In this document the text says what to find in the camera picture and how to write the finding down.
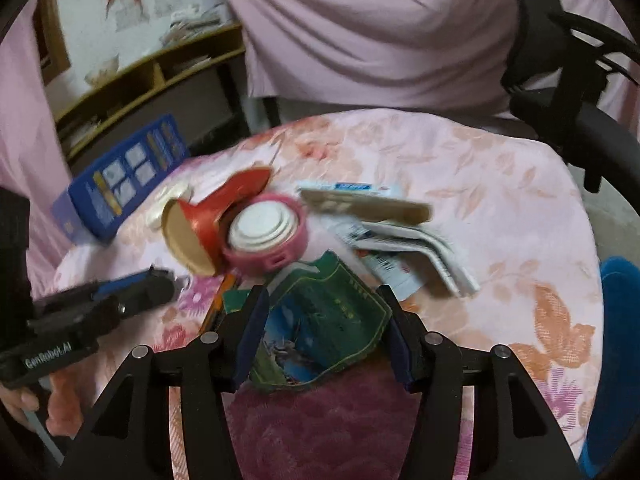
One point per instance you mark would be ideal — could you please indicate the pink hanging sheet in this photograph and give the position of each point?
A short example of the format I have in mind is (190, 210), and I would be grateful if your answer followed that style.
(350, 35)

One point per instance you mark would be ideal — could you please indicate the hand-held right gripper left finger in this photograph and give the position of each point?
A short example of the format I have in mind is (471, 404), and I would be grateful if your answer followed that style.
(252, 332)

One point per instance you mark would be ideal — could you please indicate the white plastic case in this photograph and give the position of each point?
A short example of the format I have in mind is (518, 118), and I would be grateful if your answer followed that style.
(175, 194)

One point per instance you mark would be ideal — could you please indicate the blue cardboard carton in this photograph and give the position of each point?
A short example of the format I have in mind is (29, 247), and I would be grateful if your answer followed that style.
(120, 180)

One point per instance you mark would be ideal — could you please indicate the pink curtain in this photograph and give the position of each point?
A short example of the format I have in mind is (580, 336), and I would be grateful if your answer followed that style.
(30, 135)

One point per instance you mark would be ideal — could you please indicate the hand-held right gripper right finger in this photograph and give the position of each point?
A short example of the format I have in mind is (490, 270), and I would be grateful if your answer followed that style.
(400, 352)

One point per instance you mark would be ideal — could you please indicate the stack of paper packets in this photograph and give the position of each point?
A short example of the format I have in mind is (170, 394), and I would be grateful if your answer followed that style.
(425, 250)

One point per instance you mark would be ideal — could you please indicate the person's left hand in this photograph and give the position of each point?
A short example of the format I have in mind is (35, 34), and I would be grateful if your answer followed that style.
(17, 402)

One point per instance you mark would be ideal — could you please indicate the floral ceramic bowl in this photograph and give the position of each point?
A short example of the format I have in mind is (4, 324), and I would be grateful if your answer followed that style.
(102, 72)

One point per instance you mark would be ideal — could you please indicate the pile of papers and boxes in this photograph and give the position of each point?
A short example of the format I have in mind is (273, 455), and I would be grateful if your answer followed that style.
(195, 25)

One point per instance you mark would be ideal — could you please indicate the blue stool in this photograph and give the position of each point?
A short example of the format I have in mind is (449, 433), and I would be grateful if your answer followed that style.
(620, 335)

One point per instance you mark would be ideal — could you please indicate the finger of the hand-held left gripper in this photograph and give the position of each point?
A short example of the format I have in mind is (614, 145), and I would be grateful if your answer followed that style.
(150, 292)
(125, 280)

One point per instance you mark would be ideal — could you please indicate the orange pencil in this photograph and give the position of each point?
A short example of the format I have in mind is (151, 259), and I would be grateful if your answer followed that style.
(220, 302)

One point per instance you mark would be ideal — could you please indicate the black office chair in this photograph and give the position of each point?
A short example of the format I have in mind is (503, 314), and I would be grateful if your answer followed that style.
(550, 110)

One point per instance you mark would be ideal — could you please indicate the blue white toothpaste tube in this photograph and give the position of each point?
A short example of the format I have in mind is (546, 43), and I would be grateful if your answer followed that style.
(350, 187)

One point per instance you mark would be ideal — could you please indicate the green snack packet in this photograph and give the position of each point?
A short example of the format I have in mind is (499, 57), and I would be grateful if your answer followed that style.
(325, 320)

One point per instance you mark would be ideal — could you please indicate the pink floral blanket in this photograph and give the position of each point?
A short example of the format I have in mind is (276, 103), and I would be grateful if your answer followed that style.
(475, 185)

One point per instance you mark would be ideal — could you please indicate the pink collapsible cup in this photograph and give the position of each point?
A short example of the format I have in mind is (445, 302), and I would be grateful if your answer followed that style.
(290, 240)

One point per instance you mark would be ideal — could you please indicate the wooden shelf desk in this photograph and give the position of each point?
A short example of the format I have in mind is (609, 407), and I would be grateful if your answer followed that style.
(140, 90)

